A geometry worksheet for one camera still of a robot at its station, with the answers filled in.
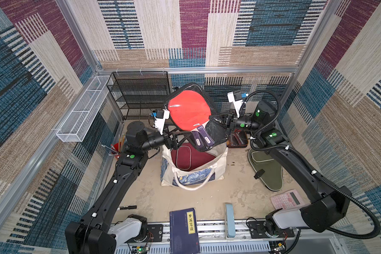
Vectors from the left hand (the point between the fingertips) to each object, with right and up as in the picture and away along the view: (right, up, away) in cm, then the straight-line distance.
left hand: (185, 130), depth 65 cm
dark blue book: (-1, -47, +8) cm, 48 cm away
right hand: (+11, +4, -2) cm, 12 cm away
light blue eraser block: (+20, -41, +9) cm, 47 cm away
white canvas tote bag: (+6, -23, +12) cm, 27 cm away
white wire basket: (-49, +1, +6) cm, 49 cm away
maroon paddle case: (-1, -15, +25) cm, 29 cm away
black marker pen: (-29, -38, +15) cm, 50 cm away
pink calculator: (+51, -35, +16) cm, 64 cm away
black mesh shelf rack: (-33, +24, +43) cm, 60 cm away
